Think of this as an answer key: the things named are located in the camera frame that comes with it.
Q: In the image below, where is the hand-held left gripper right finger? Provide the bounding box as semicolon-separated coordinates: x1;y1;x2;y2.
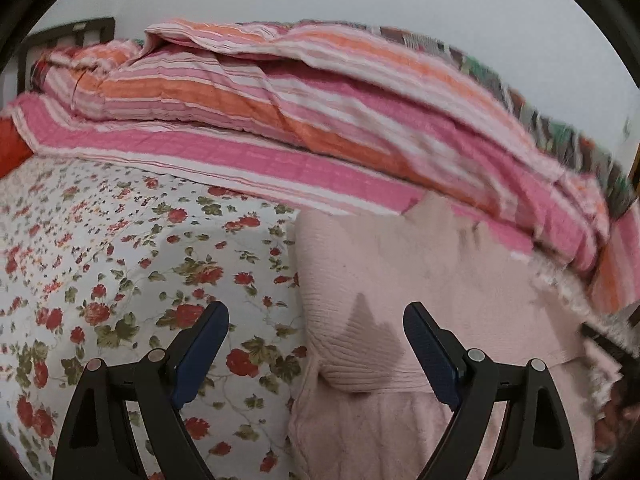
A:
403;302;581;480

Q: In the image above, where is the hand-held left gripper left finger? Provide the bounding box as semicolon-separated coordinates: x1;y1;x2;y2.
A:
52;301;230;480

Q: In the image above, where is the pink knit sweater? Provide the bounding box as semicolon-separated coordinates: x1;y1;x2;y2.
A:
287;192;626;480

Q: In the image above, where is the white red floral bedsheet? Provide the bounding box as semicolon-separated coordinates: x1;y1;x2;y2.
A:
0;157;306;480

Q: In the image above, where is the dark floral patterned blanket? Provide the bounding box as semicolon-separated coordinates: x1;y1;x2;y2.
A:
240;20;636;221

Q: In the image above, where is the pink orange striped quilt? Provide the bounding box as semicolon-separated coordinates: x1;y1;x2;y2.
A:
10;17;640;316

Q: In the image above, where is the red pillow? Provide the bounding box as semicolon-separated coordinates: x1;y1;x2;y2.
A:
0;115;33;181

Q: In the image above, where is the dark wooden headboard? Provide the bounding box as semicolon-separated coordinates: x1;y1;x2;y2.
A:
17;16;116;93

